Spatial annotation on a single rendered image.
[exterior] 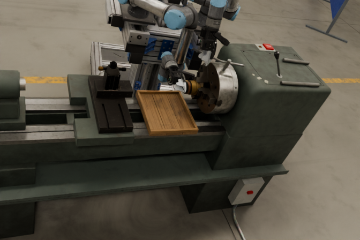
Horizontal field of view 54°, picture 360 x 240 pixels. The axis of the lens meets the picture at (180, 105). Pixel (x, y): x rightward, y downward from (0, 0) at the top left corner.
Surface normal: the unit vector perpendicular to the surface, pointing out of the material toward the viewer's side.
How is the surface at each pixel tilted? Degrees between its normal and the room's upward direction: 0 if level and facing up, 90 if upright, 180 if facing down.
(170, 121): 0
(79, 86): 0
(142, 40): 90
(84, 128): 0
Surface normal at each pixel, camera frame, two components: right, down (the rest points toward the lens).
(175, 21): -0.51, 0.42
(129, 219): 0.27, -0.74
